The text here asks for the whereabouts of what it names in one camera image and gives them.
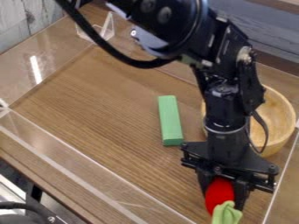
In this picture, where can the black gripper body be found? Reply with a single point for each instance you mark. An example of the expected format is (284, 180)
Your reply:
(251, 167)

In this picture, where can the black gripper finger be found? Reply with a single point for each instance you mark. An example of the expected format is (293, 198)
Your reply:
(204, 178)
(240, 190)

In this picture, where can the red plush strawberry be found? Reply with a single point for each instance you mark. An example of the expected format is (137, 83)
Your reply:
(218, 199)

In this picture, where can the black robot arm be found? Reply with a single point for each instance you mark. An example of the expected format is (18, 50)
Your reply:
(181, 30)

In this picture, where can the green rectangular block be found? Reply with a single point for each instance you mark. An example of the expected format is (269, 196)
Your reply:
(169, 120)

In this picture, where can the wooden bowl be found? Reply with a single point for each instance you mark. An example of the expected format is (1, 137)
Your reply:
(280, 119)

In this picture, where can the black table leg bracket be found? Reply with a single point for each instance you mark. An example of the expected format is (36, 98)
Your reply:
(33, 195)

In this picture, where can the clear acrylic corner bracket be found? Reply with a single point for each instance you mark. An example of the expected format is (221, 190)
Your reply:
(105, 30)

